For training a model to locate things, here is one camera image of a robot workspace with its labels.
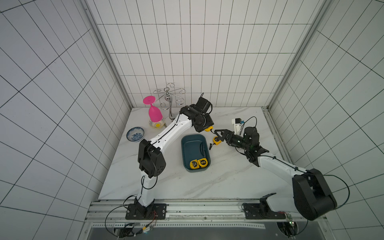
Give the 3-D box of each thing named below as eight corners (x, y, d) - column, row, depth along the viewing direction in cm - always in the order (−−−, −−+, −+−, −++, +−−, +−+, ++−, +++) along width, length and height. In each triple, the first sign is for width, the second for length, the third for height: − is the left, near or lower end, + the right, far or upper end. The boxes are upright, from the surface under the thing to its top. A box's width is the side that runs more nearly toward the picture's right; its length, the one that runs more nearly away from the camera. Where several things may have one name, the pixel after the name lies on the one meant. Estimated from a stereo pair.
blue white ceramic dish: (126, 142, 100) (124, 138, 97) (130, 130, 107) (128, 127, 103) (142, 142, 100) (140, 138, 97) (145, 130, 107) (143, 127, 103)
